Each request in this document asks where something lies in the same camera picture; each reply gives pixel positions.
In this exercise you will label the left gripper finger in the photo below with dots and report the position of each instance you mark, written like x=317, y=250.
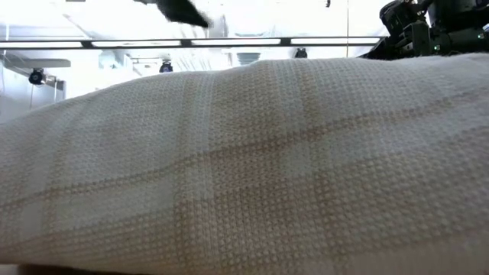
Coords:
x=181, y=11

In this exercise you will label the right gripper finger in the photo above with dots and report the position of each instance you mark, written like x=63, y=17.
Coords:
x=386, y=51

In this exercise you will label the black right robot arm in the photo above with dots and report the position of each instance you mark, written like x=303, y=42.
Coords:
x=458, y=38

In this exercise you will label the grey louvred vent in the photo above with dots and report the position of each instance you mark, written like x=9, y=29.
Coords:
x=248, y=59

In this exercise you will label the white waffle-weave cloth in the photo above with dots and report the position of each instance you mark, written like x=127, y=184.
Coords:
x=244, y=172

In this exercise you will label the black aluminium table frame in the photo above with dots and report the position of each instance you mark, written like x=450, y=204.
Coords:
x=186, y=43

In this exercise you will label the small black hanging camera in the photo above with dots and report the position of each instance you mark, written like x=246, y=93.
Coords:
x=37, y=76
x=301, y=53
x=166, y=68

